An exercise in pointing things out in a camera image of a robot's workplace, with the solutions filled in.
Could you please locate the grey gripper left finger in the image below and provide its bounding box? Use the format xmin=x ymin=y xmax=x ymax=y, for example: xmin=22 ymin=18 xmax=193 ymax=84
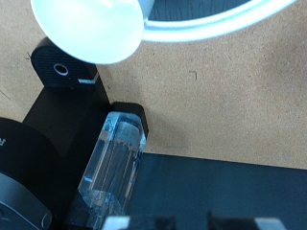
xmin=101 ymin=215 xmax=177 ymax=230

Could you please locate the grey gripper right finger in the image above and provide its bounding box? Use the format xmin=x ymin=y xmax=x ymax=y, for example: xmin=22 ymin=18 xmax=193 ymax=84
xmin=206 ymin=217 xmax=289 ymax=230

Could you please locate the black Keurig coffee machine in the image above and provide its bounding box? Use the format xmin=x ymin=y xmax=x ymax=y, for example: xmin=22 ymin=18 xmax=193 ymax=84
xmin=0 ymin=37 xmax=151 ymax=230

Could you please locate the clear water tank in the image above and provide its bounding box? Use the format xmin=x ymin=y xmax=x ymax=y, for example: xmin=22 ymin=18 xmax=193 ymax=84
xmin=63 ymin=110 xmax=148 ymax=230

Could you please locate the white two-tier turntable stand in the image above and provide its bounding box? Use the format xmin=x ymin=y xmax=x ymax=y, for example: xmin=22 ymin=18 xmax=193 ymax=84
xmin=140 ymin=0 xmax=300 ymax=44

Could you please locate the white mug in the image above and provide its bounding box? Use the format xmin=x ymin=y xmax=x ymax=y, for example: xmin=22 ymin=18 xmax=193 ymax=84
xmin=30 ymin=0 xmax=155 ymax=65

